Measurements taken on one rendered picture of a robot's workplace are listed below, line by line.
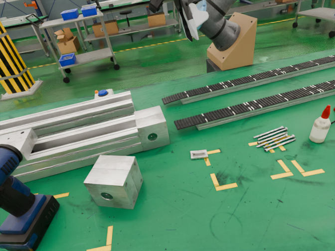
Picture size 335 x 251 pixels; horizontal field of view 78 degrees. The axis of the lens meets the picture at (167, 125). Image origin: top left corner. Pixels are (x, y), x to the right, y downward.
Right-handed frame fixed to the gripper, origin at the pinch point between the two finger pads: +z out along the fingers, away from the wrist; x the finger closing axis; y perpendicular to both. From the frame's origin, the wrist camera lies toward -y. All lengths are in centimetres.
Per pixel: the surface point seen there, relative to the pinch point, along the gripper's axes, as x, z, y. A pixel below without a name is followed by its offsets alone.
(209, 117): 1.6, 26.1, -1.8
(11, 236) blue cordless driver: -29, 23, -55
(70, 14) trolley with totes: 286, -89, -101
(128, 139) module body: -6.0, 20.1, -28.7
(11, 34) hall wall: 746, -220, -429
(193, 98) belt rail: 19.5, 22.9, -2.9
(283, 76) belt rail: 24, 30, 39
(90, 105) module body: 17.2, 9.2, -42.4
